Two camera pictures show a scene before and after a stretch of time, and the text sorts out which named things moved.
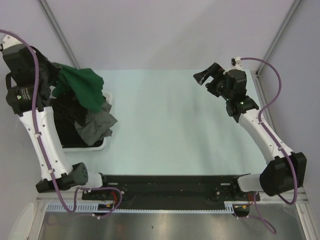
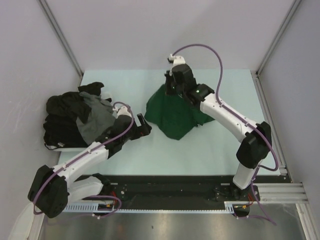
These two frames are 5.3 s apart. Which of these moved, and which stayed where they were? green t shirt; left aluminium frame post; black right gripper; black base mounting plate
Moved: green t shirt; black right gripper
Stayed: black base mounting plate; left aluminium frame post
